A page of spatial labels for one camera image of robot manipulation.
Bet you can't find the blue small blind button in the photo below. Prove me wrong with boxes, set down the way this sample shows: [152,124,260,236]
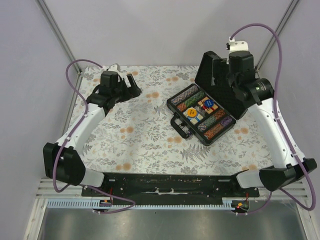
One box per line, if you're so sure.
[204,99,214,108]

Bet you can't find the black poker chip case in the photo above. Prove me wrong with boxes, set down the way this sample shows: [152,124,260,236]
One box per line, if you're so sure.
[166,51,247,146]

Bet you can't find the red playing card deck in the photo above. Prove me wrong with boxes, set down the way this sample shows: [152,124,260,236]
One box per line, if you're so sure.
[198,97,218,115]

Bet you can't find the keys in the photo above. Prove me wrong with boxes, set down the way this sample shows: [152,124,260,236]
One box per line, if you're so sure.
[196,106,203,112]

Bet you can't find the yellow big blind button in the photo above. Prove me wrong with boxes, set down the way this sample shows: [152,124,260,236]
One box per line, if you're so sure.
[185,107,198,118]

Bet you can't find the blue playing card deck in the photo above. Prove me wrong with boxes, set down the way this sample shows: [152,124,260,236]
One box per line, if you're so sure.
[183,110,204,125]

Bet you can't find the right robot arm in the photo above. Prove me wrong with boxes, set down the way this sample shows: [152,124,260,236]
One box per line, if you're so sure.
[211,50,317,197]

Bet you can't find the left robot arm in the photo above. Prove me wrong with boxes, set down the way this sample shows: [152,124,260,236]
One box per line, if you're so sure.
[43,69,142,197]

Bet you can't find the blue orange chip row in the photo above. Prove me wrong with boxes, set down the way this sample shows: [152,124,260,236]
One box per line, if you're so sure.
[171,85,199,106]

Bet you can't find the purple chip row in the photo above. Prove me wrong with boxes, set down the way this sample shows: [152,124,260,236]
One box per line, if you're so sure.
[220,116,233,127]

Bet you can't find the floral table mat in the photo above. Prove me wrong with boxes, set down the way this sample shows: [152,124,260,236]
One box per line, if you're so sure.
[80,65,272,175]

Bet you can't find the orange chip short stack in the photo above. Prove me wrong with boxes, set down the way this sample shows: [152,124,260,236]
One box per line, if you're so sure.
[177,103,187,112]

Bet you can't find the green blue chip row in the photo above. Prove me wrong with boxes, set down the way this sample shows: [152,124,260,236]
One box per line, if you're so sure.
[197,115,217,132]

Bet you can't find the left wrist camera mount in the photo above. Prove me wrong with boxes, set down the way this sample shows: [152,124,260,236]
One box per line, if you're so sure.
[102,63,121,73]

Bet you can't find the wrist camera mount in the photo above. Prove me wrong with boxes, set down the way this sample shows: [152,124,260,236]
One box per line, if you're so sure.
[226,38,249,53]
[102,63,121,73]

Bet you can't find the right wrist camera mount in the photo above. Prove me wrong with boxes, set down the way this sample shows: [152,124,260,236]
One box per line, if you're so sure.
[226,38,249,53]

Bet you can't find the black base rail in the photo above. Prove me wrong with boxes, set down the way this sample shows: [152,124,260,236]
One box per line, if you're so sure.
[81,171,261,206]

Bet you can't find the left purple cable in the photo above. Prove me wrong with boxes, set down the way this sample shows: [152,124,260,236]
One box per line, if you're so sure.
[52,58,136,215]

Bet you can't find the white cable duct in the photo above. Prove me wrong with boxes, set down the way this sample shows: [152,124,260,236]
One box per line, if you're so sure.
[46,197,258,210]

